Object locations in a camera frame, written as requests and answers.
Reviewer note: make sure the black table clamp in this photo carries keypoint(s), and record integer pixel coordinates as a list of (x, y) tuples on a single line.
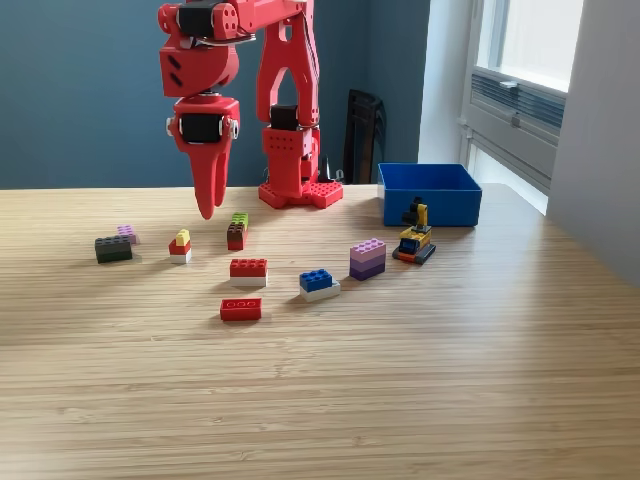
[(326, 171)]

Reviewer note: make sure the blue on white brick stack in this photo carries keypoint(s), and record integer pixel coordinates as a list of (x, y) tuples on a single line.
[(315, 281)]

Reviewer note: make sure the red brick with circles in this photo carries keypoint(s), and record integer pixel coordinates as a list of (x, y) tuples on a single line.
[(240, 311)]

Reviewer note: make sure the yellow toy digger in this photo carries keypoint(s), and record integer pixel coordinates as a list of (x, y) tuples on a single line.
[(412, 245)]

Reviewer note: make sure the black chair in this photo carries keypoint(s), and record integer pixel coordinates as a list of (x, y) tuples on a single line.
[(367, 130)]

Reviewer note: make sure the white framed window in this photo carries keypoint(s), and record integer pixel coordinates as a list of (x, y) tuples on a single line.
[(540, 40)]

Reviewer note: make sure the wide red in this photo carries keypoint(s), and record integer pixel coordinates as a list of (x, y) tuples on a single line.
[(247, 270)]

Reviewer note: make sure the black brick stack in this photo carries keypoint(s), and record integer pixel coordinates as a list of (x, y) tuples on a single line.
[(112, 249)]

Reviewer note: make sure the pink and purple brick stack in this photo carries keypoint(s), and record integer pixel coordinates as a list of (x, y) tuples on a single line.
[(367, 262)]

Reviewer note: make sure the grey window vent unit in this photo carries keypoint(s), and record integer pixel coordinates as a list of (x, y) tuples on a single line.
[(525, 135)]

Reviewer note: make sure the green brown red brick stack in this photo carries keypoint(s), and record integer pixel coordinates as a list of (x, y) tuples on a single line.
[(236, 235)]

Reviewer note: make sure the yellow red white brick stack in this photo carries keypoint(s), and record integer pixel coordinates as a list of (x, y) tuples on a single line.
[(180, 247)]

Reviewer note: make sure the blue plastic bin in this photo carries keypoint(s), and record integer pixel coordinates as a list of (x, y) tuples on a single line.
[(440, 207)]

